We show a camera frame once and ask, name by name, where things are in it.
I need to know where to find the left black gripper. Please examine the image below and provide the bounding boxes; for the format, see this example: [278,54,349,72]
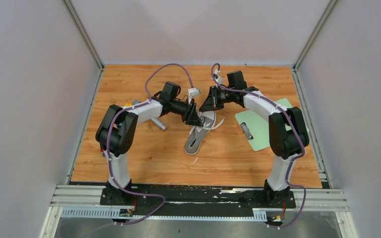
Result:
[169,98,203,127]

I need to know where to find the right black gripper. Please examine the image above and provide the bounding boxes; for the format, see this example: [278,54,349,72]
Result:
[200,86,235,112]

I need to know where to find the white shoelace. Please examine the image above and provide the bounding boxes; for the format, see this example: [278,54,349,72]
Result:
[189,111,225,135]

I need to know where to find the grey canvas sneaker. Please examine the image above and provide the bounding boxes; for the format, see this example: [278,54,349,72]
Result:
[184,130,210,155]

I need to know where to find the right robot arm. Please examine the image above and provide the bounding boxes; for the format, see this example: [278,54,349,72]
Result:
[199,68,309,207]

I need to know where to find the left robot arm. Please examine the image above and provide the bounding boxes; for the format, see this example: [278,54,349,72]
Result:
[95,81,203,205]

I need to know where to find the silver microphone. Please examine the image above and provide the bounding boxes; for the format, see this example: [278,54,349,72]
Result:
[131,100,167,131]

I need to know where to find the green clipboard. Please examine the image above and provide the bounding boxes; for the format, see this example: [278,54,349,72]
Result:
[235,95,292,151]

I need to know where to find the blue red toy car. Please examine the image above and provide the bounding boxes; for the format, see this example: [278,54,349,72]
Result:
[100,148,107,158]

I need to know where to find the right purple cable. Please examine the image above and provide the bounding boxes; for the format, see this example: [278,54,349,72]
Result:
[210,63,307,230]

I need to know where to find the purple cable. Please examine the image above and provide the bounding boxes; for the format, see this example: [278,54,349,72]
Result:
[106,63,194,227]
[210,63,307,230]

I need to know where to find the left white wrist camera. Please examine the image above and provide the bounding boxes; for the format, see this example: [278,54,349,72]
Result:
[188,87,200,104]

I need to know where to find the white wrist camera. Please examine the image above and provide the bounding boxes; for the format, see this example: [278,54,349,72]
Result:
[213,74,225,86]
[188,87,200,104]

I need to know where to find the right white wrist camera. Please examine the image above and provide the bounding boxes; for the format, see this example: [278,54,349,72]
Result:
[213,74,225,86]

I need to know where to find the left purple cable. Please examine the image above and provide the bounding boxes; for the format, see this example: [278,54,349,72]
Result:
[106,63,194,227]

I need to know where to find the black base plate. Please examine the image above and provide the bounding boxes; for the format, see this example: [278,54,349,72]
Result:
[100,183,296,217]

